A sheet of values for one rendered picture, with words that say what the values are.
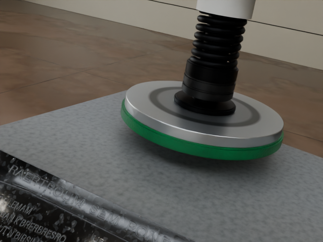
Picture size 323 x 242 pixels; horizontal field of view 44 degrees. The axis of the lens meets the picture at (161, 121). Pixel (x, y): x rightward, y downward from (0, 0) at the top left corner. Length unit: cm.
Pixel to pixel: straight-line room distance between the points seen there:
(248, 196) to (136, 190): 13
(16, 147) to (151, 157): 16
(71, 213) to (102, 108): 26
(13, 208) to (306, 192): 33
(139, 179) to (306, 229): 18
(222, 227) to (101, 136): 22
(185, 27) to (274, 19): 146
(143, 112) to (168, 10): 657
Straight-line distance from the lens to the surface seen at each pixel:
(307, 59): 652
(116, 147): 50
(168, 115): 47
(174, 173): 46
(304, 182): 53
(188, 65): 51
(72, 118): 58
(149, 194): 42
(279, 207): 46
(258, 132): 48
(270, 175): 52
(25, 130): 53
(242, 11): 49
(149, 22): 718
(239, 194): 46
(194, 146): 44
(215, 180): 47
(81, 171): 44
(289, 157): 59
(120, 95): 70
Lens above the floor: 104
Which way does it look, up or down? 21 degrees down
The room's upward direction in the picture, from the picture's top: 10 degrees clockwise
